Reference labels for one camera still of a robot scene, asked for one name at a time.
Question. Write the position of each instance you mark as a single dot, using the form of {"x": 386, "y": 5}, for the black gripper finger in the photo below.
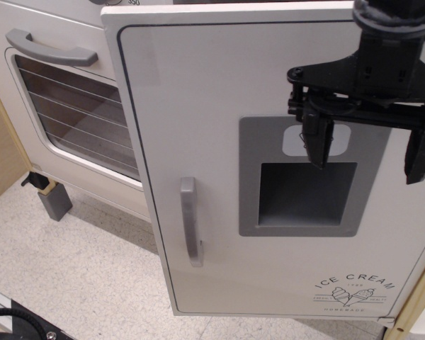
{"x": 317, "y": 133}
{"x": 414, "y": 163}

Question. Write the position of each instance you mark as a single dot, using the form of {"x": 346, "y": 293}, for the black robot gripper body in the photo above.
{"x": 382, "y": 83}

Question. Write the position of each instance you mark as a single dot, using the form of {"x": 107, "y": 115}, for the white toy fridge door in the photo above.
{"x": 187, "y": 74}

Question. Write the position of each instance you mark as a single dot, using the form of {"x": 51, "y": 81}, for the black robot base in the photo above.
{"x": 21, "y": 323}

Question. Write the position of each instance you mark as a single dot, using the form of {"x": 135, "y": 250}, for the cream fridge cabinet edge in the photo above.
{"x": 411, "y": 311}

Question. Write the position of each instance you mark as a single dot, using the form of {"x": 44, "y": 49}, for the grey ice dispenser panel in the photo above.
{"x": 281, "y": 194}

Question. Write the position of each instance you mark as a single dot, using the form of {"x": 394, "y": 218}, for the oven temperature knob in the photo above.
{"x": 110, "y": 2}

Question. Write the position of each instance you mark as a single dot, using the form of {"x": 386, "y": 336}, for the grey toy kitchen leg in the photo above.
{"x": 57, "y": 202}

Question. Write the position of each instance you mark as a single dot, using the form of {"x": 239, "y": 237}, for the white toy oven door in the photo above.
{"x": 70, "y": 120}

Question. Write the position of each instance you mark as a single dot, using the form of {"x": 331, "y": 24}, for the grey fridge door handle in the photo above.
{"x": 194, "y": 245}

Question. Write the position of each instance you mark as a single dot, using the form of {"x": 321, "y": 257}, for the grey oven door handle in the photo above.
{"x": 77, "y": 57}

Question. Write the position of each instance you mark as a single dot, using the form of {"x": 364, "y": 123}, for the black clamp bracket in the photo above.
{"x": 36, "y": 180}

